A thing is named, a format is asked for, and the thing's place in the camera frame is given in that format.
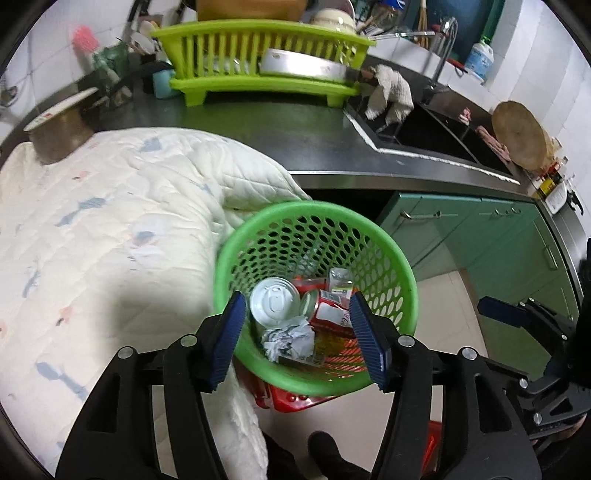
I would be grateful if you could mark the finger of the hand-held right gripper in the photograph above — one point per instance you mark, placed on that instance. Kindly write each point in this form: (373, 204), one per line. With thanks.
(503, 311)

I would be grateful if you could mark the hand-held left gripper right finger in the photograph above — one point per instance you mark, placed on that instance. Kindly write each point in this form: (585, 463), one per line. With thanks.
(367, 337)

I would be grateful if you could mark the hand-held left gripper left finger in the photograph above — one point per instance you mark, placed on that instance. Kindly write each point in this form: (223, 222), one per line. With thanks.
(228, 337)

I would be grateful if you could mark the yellow plastic wrapper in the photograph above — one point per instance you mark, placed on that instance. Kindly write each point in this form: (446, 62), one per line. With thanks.
(339, 346)

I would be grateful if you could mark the red soda can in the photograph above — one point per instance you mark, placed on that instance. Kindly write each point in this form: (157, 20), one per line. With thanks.
(330, 314)

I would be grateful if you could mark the white paper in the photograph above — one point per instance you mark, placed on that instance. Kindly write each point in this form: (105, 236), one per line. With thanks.
(288, 341)

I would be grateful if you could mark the green label plastic bottle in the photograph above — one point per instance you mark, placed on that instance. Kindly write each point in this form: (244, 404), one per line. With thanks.
(339, 281)

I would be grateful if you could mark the red printed snack cup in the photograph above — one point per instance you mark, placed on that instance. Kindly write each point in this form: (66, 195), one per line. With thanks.
(307, 282)

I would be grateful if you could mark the green perforated basket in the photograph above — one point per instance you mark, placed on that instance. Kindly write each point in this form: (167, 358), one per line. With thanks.
(318, 210)

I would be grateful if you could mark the green kitchen cabinet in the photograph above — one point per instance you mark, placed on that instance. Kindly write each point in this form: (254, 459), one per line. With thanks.
(485, 244)

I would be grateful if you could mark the red plastic stool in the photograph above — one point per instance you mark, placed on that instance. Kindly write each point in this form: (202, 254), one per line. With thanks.
(286, 401)

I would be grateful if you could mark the person's dark clothing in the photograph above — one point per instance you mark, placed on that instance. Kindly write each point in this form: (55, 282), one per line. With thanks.
(328, 454)

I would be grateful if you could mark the pink cloth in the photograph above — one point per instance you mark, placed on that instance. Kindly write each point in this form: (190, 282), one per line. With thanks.
(491, 141)

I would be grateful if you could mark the white quilted mat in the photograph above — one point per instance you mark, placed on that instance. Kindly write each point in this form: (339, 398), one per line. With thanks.
(92, 230)

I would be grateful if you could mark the round wooden cutting board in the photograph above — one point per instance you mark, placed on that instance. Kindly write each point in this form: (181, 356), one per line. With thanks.
(519, 136)

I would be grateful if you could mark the black kitchen sink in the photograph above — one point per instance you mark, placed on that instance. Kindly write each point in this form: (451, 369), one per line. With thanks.
(434, 134)

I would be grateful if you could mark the white dishcloth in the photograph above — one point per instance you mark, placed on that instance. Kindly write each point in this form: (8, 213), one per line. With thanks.
(390, 92)

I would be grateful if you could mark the white detergent bottle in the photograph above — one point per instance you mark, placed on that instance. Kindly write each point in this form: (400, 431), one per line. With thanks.
(479, 60)

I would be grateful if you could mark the green dish rack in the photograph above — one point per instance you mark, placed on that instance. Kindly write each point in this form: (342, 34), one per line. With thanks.
(231, 83)

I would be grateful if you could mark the light blue cup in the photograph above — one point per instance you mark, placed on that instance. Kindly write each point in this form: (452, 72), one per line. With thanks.
(166, 83)

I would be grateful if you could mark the metal pot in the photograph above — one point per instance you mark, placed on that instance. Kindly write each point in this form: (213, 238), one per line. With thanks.
(60, 134)

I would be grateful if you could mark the metal faucet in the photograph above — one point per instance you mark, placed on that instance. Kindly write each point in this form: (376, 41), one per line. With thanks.
(445, 46)

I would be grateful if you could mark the round metal pan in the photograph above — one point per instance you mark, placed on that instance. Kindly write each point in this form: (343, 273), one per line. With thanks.
(300, 64)

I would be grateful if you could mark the white ceramic bowl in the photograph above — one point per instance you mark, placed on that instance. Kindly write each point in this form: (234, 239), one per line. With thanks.
(332, 21)

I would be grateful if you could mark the pink bottle brush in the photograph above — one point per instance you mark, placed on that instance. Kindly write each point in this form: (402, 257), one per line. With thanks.
(87, 40)

